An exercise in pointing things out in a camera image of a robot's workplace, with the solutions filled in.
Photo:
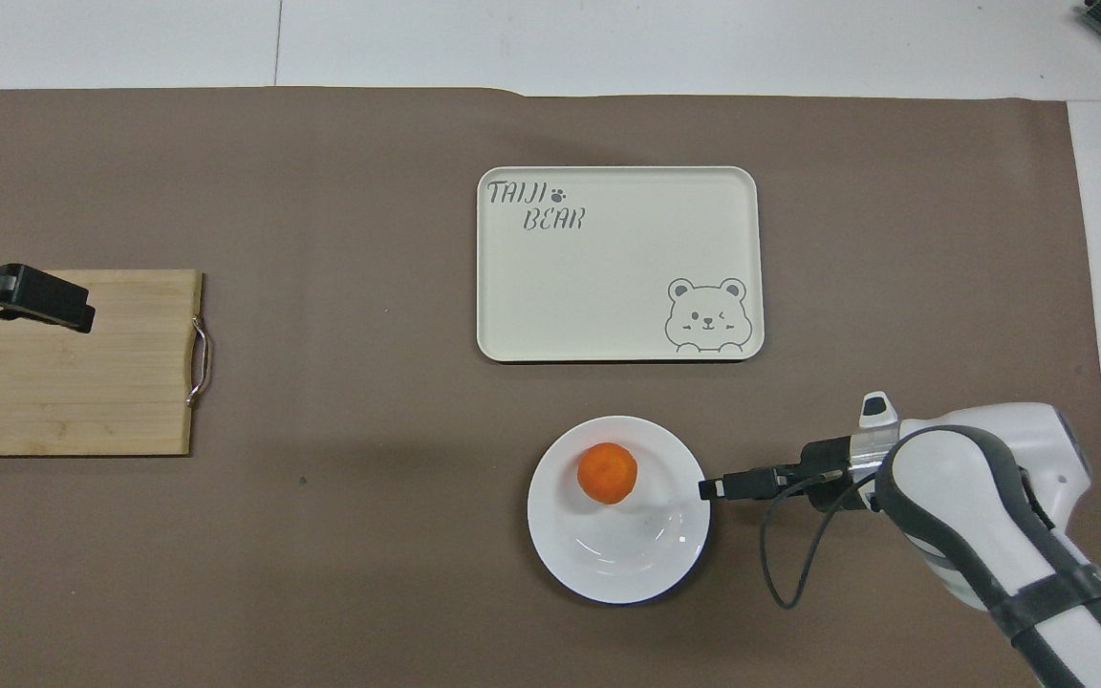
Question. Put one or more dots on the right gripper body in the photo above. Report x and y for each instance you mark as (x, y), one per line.
(826, 470)

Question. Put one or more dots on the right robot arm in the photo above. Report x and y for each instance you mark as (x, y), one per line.
(981, 478)

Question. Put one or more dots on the cream tray with bear print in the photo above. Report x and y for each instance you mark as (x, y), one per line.
(608, 277)

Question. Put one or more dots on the orange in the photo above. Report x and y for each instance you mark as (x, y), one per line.
(607, 473)

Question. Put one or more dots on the white round plate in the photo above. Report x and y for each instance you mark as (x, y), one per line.
(627, 559)

